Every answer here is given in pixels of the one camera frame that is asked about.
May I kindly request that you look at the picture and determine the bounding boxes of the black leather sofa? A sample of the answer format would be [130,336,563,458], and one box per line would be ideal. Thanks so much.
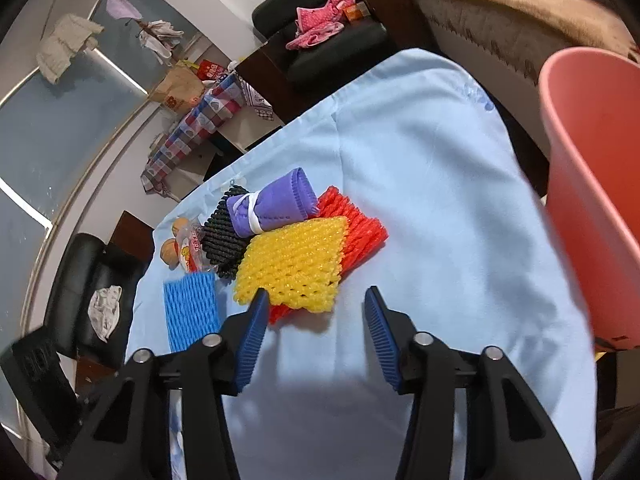
[42,232,153,366]

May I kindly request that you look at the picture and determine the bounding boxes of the white side table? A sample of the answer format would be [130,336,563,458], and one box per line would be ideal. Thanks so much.
[165,105,281,201]

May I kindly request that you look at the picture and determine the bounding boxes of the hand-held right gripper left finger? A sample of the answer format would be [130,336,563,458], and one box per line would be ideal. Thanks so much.
[57,287,271,480]

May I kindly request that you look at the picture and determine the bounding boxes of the white clothes on rack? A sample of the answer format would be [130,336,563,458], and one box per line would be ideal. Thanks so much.
[135,19,185,63]

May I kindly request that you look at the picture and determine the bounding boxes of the pink plastic bucket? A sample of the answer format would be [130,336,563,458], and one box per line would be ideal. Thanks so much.
[538,46,640,353]

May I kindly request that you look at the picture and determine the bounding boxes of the patterned hanging cloth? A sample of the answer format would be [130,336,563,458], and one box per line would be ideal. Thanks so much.
[240,80,283,123]

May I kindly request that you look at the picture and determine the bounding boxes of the black leather armchair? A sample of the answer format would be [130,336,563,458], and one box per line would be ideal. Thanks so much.
[235,0,436,126]

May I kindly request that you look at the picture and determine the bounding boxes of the blue foam fruit net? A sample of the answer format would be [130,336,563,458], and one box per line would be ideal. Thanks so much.
[163,271,222,353]

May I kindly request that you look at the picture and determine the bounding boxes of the white crumpled cloth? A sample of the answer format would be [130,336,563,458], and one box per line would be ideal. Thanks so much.
[87,285,123,343]

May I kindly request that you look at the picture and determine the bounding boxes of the hanging beige garment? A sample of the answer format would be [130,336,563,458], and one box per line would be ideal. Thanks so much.
[37,14,103,83]

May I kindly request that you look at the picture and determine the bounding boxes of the brown paper bag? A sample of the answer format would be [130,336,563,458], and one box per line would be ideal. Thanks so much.
[148,60,206,111]

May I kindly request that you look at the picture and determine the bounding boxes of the red foam fruit net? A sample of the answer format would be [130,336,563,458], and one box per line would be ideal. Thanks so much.
[269,186,389,324]

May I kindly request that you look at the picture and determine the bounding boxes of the yellow foam fruit net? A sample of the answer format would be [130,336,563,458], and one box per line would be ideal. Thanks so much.
[234,216,350,314]

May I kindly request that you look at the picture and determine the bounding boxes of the black foam fruit net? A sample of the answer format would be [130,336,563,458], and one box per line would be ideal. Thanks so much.
[200,185,253,280]

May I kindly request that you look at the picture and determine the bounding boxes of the pink dotted clothing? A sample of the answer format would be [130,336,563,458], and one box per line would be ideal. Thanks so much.
[285,0,357,51]

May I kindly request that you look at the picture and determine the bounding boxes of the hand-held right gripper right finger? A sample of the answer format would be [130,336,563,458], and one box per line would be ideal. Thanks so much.
[364,286,583,480]

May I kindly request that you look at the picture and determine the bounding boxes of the clear red-label snack packet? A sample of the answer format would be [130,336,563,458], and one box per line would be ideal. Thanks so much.
[175,222,221,275]

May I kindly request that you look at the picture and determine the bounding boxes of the hanging purple cloth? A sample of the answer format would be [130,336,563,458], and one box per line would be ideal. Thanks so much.
[106,0,141,23]

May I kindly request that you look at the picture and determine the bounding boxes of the light blue floral tablecloth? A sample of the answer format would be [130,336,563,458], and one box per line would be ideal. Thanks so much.
[122,47,598,480]

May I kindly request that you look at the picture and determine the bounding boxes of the purple rolled cloth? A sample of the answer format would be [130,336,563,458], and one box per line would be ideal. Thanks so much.
[226,167,321,236]

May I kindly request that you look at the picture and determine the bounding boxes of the checked tablecloth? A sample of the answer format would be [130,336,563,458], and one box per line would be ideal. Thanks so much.
[140,74,246,193]

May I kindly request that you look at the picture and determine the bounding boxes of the red gift bag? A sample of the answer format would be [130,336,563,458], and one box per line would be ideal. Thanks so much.
[197,60,228,83]

